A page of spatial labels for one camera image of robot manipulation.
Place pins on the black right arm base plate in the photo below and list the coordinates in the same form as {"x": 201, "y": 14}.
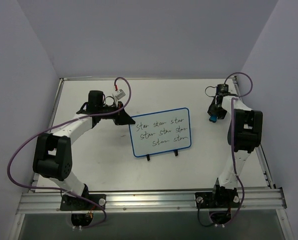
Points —
{"x": 217, "y": 200}

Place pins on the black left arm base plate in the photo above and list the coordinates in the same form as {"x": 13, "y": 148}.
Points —
{"x": 72, "y": 203}

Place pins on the blue framed small whiteboard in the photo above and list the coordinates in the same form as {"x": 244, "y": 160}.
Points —
{"x": 160, "y": 132}

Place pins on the aluminium front rail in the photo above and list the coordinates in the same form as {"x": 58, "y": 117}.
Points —
{"x": 254, "y": 198}

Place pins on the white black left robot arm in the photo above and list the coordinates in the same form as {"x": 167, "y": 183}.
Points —
{"x": 53, "y": 154}

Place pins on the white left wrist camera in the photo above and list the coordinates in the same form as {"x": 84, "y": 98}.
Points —
{"x": 118, "y": 95}

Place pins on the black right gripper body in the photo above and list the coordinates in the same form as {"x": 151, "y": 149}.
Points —
{"x": 214, "y": 110}

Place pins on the blue bone shaped eraser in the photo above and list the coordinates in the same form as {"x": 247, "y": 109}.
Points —
{"x": 213, "y": 118}

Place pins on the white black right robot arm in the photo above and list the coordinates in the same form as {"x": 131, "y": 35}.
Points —
{"x": 244, "y": 135}

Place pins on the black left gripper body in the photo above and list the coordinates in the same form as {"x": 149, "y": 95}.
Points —
{"x": 117, "y": 115}

